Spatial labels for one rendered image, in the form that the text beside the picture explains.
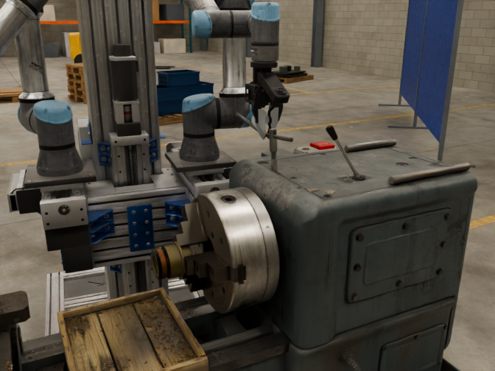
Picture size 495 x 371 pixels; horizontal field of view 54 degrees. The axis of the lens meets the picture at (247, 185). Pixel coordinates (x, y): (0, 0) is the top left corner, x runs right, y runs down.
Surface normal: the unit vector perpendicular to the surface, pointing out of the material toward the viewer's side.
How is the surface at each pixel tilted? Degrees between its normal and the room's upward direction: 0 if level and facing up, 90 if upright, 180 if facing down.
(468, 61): 90
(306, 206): 34
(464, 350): 0
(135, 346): 0
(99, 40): 90
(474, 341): 0
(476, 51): 90
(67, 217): 90
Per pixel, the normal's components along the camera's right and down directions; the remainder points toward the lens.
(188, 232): 0.37, -0.29
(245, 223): 0.30, -0.48
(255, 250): 0.41, -0.07
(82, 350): 0.00, -0.95
